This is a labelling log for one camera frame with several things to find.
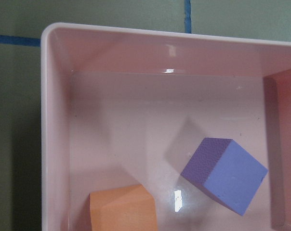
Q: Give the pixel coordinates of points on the orange foam block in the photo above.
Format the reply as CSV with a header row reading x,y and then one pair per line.
x,y
130,208

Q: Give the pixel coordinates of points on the purple foam block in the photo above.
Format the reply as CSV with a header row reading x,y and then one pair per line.
x,y
225,172

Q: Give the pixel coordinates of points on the pink plastic bin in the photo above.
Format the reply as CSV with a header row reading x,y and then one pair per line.
x,y
126,106

